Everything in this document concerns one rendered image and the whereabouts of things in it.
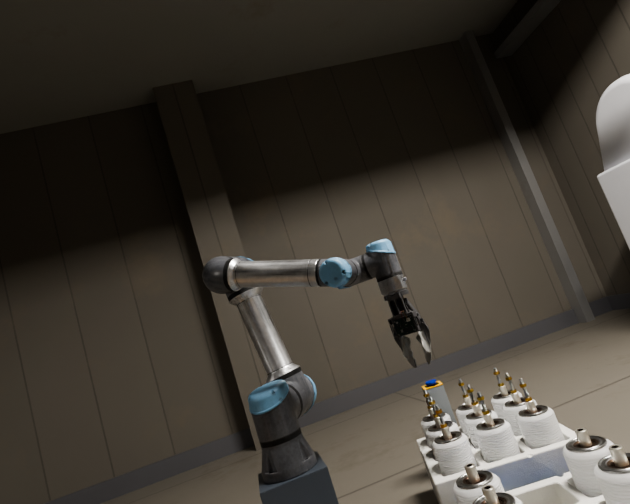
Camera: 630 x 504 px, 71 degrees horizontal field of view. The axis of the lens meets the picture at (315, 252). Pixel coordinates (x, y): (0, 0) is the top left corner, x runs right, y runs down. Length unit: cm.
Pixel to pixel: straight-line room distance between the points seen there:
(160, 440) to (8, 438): 96
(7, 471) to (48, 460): 24
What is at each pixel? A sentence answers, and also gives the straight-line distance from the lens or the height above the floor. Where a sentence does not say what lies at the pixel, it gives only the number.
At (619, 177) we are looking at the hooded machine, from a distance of 301.
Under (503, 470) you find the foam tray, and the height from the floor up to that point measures 16.
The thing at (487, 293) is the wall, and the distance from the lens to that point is 386.
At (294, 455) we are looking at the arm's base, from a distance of 126.
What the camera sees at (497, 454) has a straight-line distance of 133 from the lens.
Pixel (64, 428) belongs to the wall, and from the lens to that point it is 357.
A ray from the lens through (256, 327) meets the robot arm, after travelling 139.
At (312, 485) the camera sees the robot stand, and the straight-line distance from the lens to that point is 126.
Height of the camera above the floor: 65
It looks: 9 degrees up
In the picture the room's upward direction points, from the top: 18 degrees counter-clockwise
